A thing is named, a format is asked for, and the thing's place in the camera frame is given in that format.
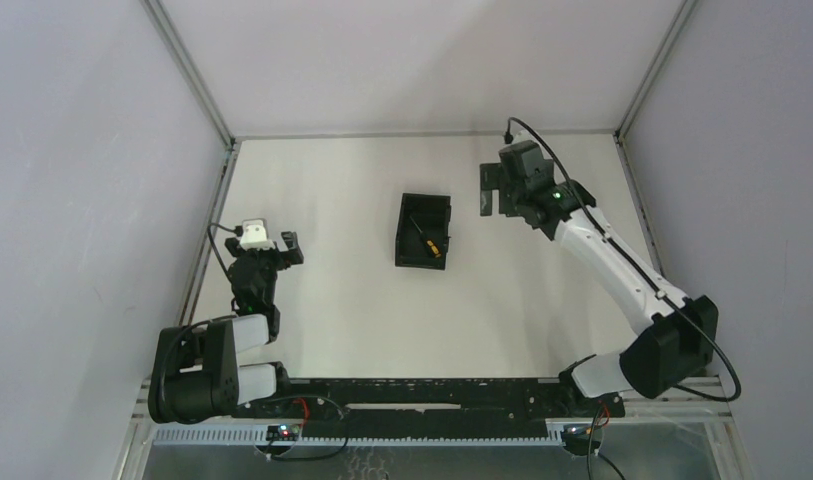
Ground black and yellow screwdriver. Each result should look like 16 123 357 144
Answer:
409 216 442 259

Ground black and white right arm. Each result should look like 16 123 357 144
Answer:
480 163 718 399

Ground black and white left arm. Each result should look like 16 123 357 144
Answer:
147 230 304 424

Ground black plastic bin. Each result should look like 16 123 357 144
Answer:
394 193 451 271

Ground left control circuit board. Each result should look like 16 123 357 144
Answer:
265 424 302 443

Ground control circuit board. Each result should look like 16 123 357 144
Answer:
265 424 302 443
561 426 602 457

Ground right control circuit board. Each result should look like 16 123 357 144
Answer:
561 426 602 457

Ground black left camera cable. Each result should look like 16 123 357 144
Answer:
207 222 243 283

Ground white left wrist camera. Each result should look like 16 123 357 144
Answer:
239 218 276 251

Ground slotted grey cable duct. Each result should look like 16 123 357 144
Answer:
152 423 566 447

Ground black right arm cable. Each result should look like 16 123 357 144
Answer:
503 117 743 480

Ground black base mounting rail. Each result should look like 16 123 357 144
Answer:
232 378 626 441

